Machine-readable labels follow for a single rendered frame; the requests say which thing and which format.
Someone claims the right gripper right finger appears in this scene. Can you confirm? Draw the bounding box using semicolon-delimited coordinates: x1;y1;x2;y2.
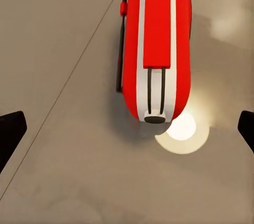
238;110;254;152

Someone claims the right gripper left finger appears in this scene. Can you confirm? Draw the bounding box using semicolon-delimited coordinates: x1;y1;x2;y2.
0;111;27;173

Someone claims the radio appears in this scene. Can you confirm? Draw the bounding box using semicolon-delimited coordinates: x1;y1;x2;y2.
115;0;192;124

